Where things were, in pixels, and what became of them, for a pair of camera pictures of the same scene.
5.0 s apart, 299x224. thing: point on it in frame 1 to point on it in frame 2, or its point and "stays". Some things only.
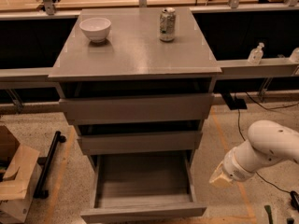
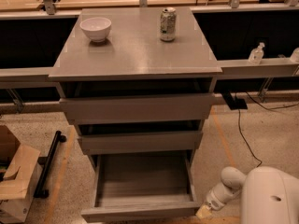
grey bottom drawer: x=144 y=187 stays
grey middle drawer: x=139 y=143 stays
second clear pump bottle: x=294 y=57 stays
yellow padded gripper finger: x=220 y=178 to x=204 y=212
